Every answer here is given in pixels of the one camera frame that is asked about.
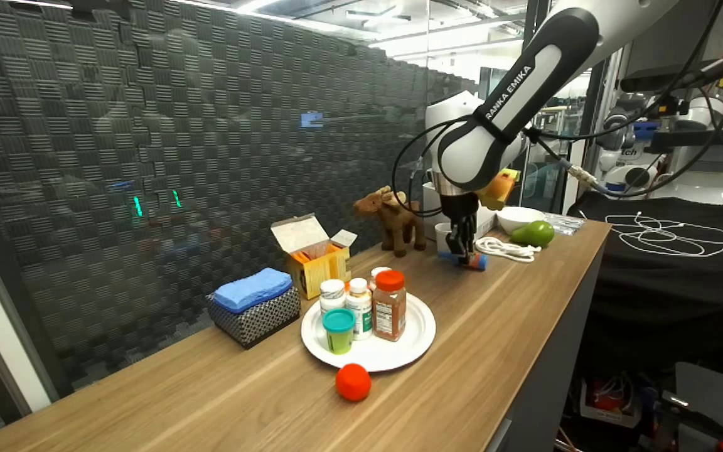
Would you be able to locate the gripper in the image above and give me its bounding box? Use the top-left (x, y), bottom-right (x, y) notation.
top-left (440, 191), bottom-right (481, 263)

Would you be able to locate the blue marker with orange cap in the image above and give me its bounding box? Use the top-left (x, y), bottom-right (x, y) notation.
top-left (438, 250), bottom-right (488, 272)

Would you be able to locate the white plate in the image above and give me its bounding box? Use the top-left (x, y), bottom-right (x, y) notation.
top-left (301, 292), bottom-right (437, 372)

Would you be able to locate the white bowl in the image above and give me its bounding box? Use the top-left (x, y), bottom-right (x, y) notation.
top-left (496, 206), bottom-right (546, 235)

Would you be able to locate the yellow orange toy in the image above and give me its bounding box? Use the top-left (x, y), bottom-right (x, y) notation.
top-left (478, 168), bottom-right (520, 211)

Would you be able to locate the brown plush moose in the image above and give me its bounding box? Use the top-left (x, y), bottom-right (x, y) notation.
top-left (353, 186), bottom-right (427, 257)

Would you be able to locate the green pear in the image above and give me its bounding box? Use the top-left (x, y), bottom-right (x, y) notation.
top-left (511, 220), bottom-right (555, 248)

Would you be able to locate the spice jar with orange lid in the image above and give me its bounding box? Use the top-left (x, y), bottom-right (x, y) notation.
top-left (372, 270), bottom-right (407, 342)

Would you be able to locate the clear plastic packet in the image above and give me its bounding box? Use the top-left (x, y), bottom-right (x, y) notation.
top-left (544, 212), bottom-right (586, 236)

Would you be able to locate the open yellow cardboard box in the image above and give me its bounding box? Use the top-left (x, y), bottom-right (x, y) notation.
top-left (270, 213), bottom-right (358, 301)

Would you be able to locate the green cup with teal lid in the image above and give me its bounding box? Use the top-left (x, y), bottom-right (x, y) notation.
top-left (322, 308), bottom-right (356, 355)

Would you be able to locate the orange ball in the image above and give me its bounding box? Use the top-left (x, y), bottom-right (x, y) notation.
top-left (335, 363), bottom-right (373, 402)

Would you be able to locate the table with black cloth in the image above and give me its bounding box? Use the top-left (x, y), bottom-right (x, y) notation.
top-left (567, 191), bottom-right (723, 377)

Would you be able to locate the blue sponge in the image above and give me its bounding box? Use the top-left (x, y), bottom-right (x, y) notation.
top-left (212, 268), bottom-right (293, 313)

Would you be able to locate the white bin with red contents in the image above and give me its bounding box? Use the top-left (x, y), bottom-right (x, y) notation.
top-left (580, 375), bottom-right (641, 429)

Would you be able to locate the black white patterned box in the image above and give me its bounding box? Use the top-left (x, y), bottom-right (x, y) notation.
top-left (206, 286), bottom-right (301, 350)

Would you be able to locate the white robot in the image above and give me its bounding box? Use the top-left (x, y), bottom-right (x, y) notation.
top-left (597, 94), bottom-right (723, 208)

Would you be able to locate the white rope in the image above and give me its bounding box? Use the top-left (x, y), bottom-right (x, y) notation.
top-left (474, 236), bottom-right (542, 263)

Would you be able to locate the white cable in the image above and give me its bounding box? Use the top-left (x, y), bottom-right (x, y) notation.
top-left (605, 212), bottom-right (723, 258)

